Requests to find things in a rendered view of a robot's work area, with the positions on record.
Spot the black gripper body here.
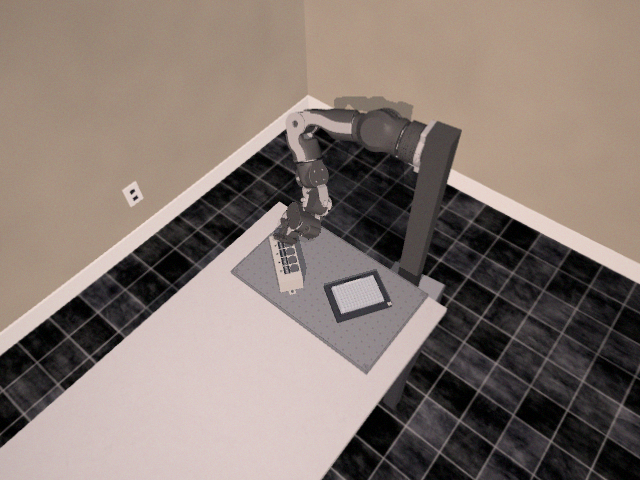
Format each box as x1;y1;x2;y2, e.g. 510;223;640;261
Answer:
287;202;323;239

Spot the dark grey rectangular frame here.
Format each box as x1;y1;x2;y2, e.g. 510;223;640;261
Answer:
324;271;392;323

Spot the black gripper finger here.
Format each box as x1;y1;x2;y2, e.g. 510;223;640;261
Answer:
274;225;299;245
273;210;289;237

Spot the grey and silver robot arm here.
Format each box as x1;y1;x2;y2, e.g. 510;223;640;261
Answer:
285;108;437;216

